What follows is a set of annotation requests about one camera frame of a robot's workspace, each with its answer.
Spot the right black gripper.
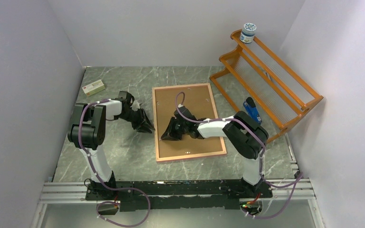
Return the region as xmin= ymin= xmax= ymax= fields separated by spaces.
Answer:
xmin=161 ymin=117 xmax=188 ymax=141

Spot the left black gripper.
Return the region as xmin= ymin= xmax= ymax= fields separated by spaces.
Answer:
xmin=116 ymin=108 xmax=155 ymax=134

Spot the copper wooden picture frame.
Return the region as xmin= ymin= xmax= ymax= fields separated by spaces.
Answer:
xmin=151 ymin=83 xmax=228 ymax=163

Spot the brown frame backing board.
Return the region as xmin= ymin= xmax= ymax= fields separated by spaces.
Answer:
xmin=155 ymin=86 xmax=222 ymax=158

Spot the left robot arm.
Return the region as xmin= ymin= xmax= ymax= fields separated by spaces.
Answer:
xmin=67 ymin=91 xmax=155 ymax=200

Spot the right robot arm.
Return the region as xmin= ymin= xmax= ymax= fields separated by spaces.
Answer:
xmin=160 ymin=104 xmax=269 ymax=197

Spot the small white red box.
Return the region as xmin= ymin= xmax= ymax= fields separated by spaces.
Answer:
xmin=82 ymin=79 xmax=105 ymax=96

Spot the blue stapler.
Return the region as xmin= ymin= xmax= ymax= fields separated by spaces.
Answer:
xmin=243 ymin=97 xmax=262 ymax=124

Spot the orange wooden rack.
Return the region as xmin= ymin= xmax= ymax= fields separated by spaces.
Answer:
xmin=210 ymin=29 xmax=324 ymax=142

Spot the white blue jar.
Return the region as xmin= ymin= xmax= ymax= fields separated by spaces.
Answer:
xmin=239 ymin=23 xmax=257 ymax=44

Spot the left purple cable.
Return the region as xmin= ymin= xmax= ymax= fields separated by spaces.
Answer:
xmin=77 ymin=99 xmax=152 ymax=228

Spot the purple cable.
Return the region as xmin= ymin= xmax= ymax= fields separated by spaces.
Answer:
xmin=174 ymin=91 xmax=304 ymax=220
xmin=77 ymin=99 xmax=152 ymax=228

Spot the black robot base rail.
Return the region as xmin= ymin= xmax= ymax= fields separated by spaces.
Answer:
xmin=85 ymin=179 xmax=273 ymax=212

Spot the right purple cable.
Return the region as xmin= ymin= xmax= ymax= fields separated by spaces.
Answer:
xmin=174 ymin=91 xmax=304 ymax=220

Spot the aluminium extrusion rail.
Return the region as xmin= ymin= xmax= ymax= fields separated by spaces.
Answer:
xmin=31 ymin=179 xmax=325 ymax=228

